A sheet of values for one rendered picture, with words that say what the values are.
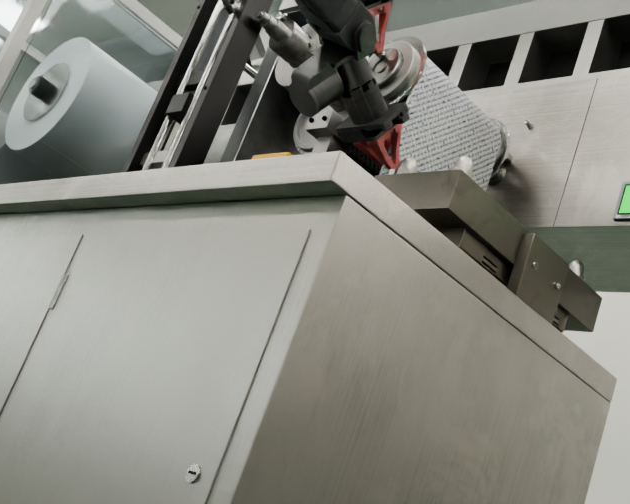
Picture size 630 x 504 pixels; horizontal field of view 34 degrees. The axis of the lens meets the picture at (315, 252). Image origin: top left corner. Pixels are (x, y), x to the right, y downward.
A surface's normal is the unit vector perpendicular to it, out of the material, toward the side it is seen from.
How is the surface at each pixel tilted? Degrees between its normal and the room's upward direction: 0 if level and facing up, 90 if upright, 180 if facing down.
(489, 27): 90
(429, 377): 90
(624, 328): 90
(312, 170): 90
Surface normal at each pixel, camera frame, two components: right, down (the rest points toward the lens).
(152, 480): -0.65, -0.46
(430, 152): 0.68, 0.01
